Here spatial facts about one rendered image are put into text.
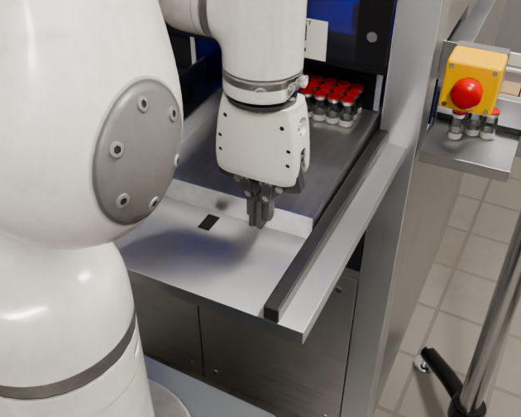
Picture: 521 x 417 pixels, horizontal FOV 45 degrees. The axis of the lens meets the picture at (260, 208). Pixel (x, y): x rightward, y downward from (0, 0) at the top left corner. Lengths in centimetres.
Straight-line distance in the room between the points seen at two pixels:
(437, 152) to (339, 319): 43
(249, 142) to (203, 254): 16
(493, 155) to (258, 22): 50
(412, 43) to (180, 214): 39
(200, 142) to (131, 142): 67
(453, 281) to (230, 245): 136
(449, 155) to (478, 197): 147
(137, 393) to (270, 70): 32
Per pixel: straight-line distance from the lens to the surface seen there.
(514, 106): 103
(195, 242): 77
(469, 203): 239
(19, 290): 40
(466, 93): 87
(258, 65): 62
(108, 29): 29
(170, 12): 65
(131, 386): 48
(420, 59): 90
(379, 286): 115
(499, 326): 135
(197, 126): 98
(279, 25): 60
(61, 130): 27
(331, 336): 129
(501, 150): 100
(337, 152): 93
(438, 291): 201
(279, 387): 150
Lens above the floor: 139
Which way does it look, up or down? 38 degrees down
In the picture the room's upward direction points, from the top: straight up
